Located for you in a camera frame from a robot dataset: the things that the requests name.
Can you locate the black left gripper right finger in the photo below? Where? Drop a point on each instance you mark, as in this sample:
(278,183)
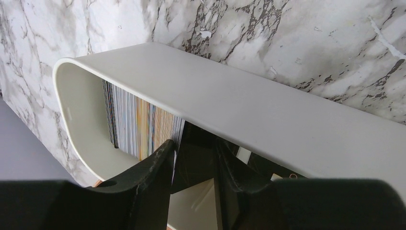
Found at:
(246,200)

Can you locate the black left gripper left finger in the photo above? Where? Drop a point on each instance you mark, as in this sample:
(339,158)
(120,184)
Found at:
(136,199)

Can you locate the white plastic card tray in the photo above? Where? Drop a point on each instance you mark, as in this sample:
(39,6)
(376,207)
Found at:
(309,135)

